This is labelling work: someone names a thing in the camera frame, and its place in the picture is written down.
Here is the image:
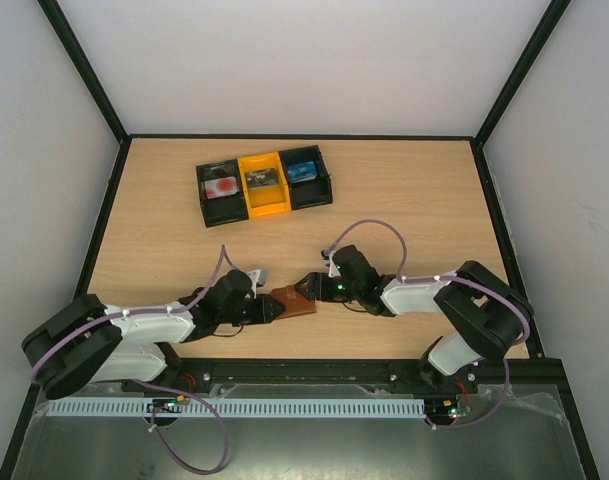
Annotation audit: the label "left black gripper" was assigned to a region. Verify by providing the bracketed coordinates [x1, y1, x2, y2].
[219, 293, 284, 325]

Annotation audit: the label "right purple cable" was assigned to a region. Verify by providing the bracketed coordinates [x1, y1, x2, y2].
[328, 219, 531, 431]

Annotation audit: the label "white slotted cable duct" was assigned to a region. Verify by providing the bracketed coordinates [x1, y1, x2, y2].
[46, 397, 426, 419]

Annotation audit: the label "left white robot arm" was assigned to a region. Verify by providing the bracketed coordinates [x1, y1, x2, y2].
[21, 269, 286, 400]

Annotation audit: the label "left black bin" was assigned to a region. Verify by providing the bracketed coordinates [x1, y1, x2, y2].
[195, 159, 249, 228]

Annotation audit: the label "right black bin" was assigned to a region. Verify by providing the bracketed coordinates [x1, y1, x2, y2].
[278, 145, 333, 210]

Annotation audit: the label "black bin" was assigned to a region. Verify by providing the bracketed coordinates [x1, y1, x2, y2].
[195, 159, 249, 228]
[278, 145, 333, 210]

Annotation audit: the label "black enclosure frame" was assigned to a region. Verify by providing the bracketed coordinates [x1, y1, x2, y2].
[0, 1, 599, 479]

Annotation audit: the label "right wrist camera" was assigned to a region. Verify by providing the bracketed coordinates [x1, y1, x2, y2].
[320, 245, 337, 267]

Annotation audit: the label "black grey card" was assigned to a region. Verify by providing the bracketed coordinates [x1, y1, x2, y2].
[245, 168, 280, 190]

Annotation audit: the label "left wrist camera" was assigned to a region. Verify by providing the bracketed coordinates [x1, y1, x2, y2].
[246, 268, 268, 291]

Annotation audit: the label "blue card in bin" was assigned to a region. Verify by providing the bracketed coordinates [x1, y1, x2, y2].
[286, 161, 318, 183]

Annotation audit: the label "purple cable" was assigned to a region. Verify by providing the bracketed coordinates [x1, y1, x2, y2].
[328, 219, 531, 431]
[31, 243, 233, 474]

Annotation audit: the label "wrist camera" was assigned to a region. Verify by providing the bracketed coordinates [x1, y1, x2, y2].
[246, 268, 268, 291]
[320, 245, 337, 267]

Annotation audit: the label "brown leather card holder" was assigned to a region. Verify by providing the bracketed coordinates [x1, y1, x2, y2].
[270, 285, 317, 319]

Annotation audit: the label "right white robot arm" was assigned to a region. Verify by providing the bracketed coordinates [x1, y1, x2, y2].
[295, 245, 533, 392]

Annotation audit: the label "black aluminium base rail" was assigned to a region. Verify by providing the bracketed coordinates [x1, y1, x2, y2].
[118, 357, 565, 396]

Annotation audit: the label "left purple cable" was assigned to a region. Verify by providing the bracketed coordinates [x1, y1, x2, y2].
[31, 243, 233, 474]

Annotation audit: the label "red white card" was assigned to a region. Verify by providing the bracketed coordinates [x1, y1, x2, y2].
[203, 176, 239, 200]

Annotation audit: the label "yellow middle bin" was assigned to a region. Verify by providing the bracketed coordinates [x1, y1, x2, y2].
[237, 152, 292, 219]

